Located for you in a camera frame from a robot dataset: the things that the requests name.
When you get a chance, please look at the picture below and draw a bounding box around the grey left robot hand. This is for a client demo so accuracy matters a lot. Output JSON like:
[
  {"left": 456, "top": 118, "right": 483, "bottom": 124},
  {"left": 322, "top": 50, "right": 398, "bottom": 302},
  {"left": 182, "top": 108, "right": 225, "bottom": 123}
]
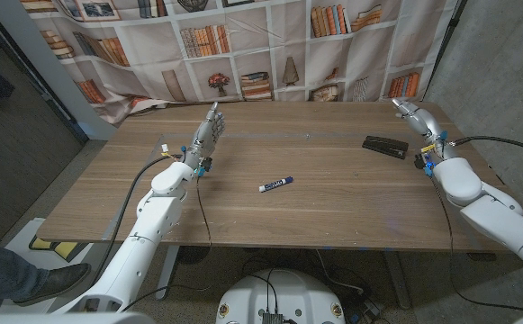
[{"left": 183, "top": 101, "right": 226, "bottom": 172}]

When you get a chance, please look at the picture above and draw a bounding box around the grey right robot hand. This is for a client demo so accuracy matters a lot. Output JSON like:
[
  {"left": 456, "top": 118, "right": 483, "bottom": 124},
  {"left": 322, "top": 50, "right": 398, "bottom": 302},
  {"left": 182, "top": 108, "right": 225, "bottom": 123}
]
[{"left": 392, "top": 98, "right": 459, "bottom": 163}]

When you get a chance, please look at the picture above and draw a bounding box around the black stapler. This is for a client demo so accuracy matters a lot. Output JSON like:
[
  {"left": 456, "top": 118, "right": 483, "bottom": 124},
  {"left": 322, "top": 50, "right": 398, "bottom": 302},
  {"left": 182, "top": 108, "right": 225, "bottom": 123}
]
[{"left": 361, "top": 135, "right": 410, "bottom": 160}]

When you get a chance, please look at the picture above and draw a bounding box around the blue and white marker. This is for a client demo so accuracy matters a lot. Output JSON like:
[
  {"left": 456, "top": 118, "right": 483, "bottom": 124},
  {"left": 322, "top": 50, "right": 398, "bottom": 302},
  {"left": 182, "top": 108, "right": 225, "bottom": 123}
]
[{"left": 258, "top": 175, "right": 294, "bottom": 194}]

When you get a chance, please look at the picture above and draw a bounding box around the black backdrop stand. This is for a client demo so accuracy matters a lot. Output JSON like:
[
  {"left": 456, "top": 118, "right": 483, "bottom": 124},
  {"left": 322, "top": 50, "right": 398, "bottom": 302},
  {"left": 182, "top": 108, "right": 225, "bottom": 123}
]
[{"left": 422, "top": 0, "right": 469, "bottom": 103}]

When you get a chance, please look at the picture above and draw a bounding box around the printed bookshelf backdrop cloth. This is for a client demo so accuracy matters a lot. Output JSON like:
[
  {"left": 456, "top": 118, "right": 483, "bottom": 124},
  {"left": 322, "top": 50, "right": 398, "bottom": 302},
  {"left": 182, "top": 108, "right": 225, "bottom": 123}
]
[{"left": 20, "top": 0, "right": 463, "bottom": 126}]

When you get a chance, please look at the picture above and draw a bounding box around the grey metal table leg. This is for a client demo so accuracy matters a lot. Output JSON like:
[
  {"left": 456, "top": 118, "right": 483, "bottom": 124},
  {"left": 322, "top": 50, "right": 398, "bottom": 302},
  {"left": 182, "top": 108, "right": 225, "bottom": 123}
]
[
  {"left": 382, "top": 250, "right": 413, "bottom": 311},
  {"left": 155, "top": 245, "right": 181, "bottom": 302}
]

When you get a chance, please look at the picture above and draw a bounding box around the yellow pad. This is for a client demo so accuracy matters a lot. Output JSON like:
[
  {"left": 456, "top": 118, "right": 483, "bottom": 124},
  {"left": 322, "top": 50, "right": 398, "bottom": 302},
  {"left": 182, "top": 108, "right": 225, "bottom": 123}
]
[{"left": 29, "top": 236, "right": 79, "bottom": 262}]

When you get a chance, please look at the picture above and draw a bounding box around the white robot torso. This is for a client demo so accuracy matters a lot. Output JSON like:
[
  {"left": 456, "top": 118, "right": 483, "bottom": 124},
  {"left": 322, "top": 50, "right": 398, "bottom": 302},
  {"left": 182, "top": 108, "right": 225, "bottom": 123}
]
[{"left": 215, "top": 268, "right": 347, "bottom": 324}]

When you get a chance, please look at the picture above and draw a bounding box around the dark leather shoe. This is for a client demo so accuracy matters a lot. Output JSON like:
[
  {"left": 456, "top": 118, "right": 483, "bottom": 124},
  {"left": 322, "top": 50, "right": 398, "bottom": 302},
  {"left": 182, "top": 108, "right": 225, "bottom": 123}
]
[{"left": 13, "top": 263, "right": 93, "bottom": 307}]

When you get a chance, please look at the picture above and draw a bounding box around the white floor platform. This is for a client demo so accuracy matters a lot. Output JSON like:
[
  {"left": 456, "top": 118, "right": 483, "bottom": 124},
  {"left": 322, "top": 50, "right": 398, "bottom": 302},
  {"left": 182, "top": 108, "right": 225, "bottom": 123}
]
[{"left": 0, "top": 218, "right": 98, "bottom": 314}]

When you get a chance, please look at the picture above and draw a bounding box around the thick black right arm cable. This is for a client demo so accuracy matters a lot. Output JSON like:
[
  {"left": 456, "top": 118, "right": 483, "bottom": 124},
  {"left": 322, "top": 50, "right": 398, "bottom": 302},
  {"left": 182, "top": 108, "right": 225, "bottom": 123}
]
[{"left": 448, "top": 135, "right": 523, "bottom": 161}]

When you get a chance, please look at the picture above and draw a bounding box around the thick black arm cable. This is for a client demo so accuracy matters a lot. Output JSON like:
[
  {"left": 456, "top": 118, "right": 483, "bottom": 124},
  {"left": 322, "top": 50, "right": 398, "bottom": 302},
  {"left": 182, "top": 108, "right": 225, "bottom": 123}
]
[
  {"left": 90, "top": 153, "right": 185, "bottom": 284},
  {"left": 448, "top": 135, "right": 523, "bottom": 161}
]

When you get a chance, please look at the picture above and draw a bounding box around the thin black left wrist cable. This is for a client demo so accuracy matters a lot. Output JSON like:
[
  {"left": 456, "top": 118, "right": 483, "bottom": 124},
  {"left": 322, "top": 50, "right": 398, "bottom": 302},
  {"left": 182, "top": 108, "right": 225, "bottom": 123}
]
[{"left": 195, "top": 175, "right": 212, "bottom": 248}]

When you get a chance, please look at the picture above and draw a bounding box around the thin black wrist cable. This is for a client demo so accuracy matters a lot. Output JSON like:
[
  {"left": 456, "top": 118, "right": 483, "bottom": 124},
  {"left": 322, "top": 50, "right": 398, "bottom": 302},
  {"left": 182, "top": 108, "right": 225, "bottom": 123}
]
[
  {"left": 429, "top": 175, "right": 523, "bottom": 314},
  {"left": 195, "top": 175, "right": 212, "bottom": 248}
]

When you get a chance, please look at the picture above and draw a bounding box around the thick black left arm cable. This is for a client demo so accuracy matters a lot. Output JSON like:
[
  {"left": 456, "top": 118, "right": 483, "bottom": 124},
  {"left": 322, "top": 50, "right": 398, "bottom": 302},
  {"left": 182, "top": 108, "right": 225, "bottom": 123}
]
[{"left": 90, "top": 153, "right": 185, "bottom": 284}]

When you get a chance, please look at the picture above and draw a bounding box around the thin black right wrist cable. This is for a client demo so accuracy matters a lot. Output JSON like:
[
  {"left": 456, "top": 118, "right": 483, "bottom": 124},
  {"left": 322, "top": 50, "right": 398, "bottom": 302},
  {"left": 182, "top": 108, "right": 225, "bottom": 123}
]
[{"left": 429, "top": 175, "right": 523, "bottom": 314}]

